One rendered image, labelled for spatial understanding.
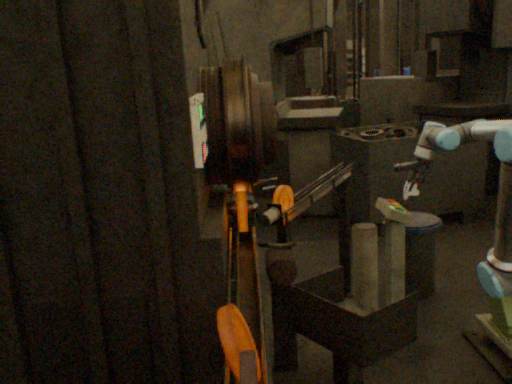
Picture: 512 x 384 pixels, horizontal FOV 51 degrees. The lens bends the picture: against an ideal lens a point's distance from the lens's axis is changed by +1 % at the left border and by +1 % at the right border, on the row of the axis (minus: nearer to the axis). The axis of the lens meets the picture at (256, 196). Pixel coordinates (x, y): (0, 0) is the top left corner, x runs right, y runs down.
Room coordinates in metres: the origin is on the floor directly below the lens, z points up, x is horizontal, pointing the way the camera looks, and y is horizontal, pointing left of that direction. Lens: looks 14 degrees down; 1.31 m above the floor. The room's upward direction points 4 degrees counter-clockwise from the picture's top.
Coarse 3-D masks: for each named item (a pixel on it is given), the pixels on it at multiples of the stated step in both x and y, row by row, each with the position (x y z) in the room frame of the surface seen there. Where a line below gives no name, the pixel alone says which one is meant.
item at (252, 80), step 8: (248, 72) 1.73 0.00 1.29; (248, 80) 1.70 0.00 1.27; (256, 80) 1.75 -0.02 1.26; (248, 88) 1.68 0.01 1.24; (256, 88) 1.72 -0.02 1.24; (248, 96) 1.66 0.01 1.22; (256, 96) 1.69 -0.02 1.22; (256, 104) 1.68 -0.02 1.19; (256, 112) 1.67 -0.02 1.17; (256, 120) 1.66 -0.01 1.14; (256, 128) 1.66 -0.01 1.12; (256, 136) 1.66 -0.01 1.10; (256, 144) 1.64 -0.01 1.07; (256, 152) 1.64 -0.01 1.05; (256, 160) 1.65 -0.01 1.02; (256, 168) 1.67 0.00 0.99; (256, 176) 1.71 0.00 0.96
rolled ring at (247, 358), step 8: (240, 352) 0.94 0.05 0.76; (248, 352) 0.94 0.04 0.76; (240, 360) 0.91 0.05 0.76; (248, 360) 0.91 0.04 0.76; (240, 368) 0.89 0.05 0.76; (248, 368) 0.89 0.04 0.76; (256, 368) 0.89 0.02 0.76; (240, 376) 0.88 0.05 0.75; (248, 376) 0.88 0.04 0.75; (256, 376) 0.88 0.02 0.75
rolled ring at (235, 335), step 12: (228, 312) 1.09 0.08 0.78; (240, 312) 1.18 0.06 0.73; (228, 324) 1.06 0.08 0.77; (240, 324) 1.16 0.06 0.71; (228, 336) 1.04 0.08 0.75; (240, 336) 1.16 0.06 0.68; (228, 348) 1.02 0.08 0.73; (240, 348) 1.03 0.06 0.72; (252, 348) 1.15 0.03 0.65; (228, 360) 1.02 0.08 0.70
